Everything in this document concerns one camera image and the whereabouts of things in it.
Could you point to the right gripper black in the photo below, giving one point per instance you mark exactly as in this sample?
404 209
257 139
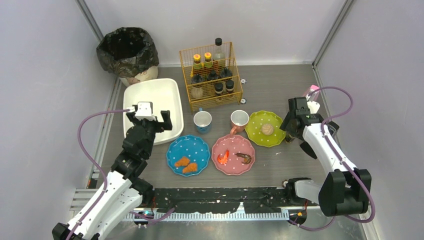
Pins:
294 124

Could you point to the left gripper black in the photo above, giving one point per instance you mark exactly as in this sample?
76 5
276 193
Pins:
149 120

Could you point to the dark spice bottle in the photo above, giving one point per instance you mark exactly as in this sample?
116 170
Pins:
289 138

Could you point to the blue polka dot plate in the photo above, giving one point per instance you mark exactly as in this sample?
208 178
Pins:
192 147

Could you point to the pink polka dot plate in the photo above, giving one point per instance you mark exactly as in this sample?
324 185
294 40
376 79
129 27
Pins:
235 144

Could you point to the small dark pepper bottle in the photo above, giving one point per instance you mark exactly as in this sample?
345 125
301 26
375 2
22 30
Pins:
219 89

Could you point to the sauce bottle yellow cap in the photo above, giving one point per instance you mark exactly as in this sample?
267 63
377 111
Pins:
197 67
208 65

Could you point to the brown spice jar black cap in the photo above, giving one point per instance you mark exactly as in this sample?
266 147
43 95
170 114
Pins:
212 77

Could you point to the small black cap jar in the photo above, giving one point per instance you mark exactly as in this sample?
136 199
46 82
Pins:
229 85

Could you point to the white shaker bottle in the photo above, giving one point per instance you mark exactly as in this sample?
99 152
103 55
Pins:
225 74

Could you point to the tall clear oil bottle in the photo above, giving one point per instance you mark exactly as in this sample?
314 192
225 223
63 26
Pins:
218 56

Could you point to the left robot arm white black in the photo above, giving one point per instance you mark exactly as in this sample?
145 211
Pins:
122 190

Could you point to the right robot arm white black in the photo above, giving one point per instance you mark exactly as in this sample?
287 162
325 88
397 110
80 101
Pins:
346 188

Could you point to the steamed bun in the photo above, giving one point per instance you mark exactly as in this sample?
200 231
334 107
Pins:
267 129

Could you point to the green polka dot plate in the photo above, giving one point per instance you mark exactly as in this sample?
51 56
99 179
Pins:
253 129

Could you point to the white plastic basin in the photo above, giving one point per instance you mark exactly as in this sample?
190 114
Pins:
164 95

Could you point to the blue mug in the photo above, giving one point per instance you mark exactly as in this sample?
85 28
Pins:
203 121

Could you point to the pink box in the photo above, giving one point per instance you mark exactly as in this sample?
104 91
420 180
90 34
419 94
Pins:
312 93

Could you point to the left fried chicken piece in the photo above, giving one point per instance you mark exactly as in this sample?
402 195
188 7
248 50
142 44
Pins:
182 162

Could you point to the fried chicken piece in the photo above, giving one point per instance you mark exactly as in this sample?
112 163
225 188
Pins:
190 168
182 162

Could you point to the pink mug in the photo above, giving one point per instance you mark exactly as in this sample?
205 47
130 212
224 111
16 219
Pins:
239 120

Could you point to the brown shrimp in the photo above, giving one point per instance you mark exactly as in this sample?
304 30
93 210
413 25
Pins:
246 158

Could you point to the right fried chicken piece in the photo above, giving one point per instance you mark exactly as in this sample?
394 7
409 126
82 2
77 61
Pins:
190 168

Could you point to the red shrimp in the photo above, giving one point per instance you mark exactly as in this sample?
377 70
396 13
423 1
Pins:
223 158

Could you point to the trash bin with black bag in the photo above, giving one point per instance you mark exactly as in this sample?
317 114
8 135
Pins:
130 54

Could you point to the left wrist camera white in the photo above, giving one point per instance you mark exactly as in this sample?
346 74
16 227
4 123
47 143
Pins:
143 110

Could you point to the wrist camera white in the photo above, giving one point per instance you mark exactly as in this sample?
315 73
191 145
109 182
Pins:
143 110
313 106

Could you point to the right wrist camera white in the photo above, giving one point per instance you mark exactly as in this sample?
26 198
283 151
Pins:
313 106

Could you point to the yellow wire basket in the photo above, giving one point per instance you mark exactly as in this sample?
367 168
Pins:
209 99

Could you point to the black base mount strip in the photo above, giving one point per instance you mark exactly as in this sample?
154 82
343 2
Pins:
221 200

